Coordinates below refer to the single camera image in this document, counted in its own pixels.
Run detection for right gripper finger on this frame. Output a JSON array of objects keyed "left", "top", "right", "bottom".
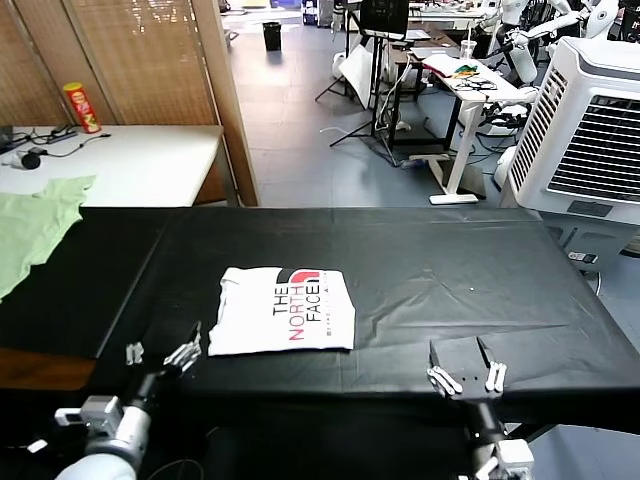
[
  {"left": 426, "top": 342, "right": 464, "bottom": 398},
  {"left": 475, "top": 335, "right": 508, "bottom": 391}
]

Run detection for blue folded cloth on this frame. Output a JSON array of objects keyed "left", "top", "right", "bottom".
[{"left": 422, "top": 53, "right": 481, "bottom": 79}]

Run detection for black monitor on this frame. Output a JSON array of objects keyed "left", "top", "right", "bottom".
[{"left": 359, "top": 0, "right": 411, "bottom": 41}]

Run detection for red chips can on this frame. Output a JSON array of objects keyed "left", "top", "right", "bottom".
[{"left": 62, "top": 81, "right": 103, "bottom": 134}]

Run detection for white printed t-shirt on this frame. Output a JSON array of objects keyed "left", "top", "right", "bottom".
[{"left": 206, "top": 266, "right": 357, "bottom": 358}]

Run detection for white robot base shell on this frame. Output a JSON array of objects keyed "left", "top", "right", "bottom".
[{"left": 493, "top": 144, "right": 520, "bottom": 192}]

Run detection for black cable with plug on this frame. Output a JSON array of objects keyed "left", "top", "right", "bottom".
[{"left": 44, "top": 130, "right": 110, "bottom": 158}]

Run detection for wooden pillar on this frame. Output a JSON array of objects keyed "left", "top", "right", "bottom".
[{"left": 192, "top": 0, "right": 260, "bottom": 207}]

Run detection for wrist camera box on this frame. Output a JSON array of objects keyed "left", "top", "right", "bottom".
[
  {"left": 492, "top": 439, "right": 536, "bottom": 480},
  {"left": 53, "top": 394, "right": 125, "bottom": 442}
]

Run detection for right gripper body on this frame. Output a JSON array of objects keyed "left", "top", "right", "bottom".
[{"left": 442, "top": 367, "right": 504, "bottom": 403}]

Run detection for white standing desk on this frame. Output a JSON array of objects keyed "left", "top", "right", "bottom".
[{"left": 408, "top": 44, "right": 530, "bottom": 205}]

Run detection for black table cover cloth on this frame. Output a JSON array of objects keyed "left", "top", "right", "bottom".
[{"left": 0, "top": 204, "right": 640, "bottom": 441}]

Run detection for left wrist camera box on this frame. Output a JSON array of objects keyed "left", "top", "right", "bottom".
[{"left": 53, "top": 394, "right": 125, "bottom": 442}]

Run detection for plastic cup with straw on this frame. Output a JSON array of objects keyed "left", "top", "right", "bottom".
[{"left": 461, "top": 24, "right": 479, "bottom": 61}]

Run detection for white reflector board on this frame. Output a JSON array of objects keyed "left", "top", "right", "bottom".
[{"left": 337, "top": 43, "right": 374, "bottom": 109}]

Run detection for white humanoid robot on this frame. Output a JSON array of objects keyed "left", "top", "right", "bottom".
[
  {"left": 478, "top": 0, "right": 541, "bottom": 85},
  {"left": 531, "top": 0, "right": 621, "bottom": 56}
]

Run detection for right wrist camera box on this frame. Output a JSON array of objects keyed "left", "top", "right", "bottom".
[{"left": 492, "top": 439, "right": 536, "bottom": 480}]

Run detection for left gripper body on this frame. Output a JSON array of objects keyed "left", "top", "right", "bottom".
[{"left": 127, "top": 368, "right": 176, "bottom": 409}]

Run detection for white air cooler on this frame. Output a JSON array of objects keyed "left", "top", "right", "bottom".
[{"left": 499, "top": 35, "right": 640, "bottom": 274}]

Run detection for bamboo folding screen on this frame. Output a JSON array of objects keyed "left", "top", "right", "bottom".
[{"left": 0, "top": 0, "right": 221, "bottom": 126}]

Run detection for black monitor tripod stand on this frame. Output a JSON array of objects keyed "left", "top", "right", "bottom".
[{"left": 314, "top": 29, "right": 400, "bottom": 151}]

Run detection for black trash bin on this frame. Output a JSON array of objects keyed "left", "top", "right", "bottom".
[{"left": 262, "top": 20, "right": 283, "bottom": 51}]

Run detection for white side table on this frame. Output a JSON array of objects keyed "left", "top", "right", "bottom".
[{"left": 0, "top": 123, "right": 226, "bottom": 207}]

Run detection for black cables on desk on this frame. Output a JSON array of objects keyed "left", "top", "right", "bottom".
[{"left": 452, "top": 73, "right": 501, "bottom": 93}]

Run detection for light green t-shirt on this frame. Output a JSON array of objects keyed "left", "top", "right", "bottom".
[{"left": 0, "top": 173, "right": 98, "bottom": 301}]

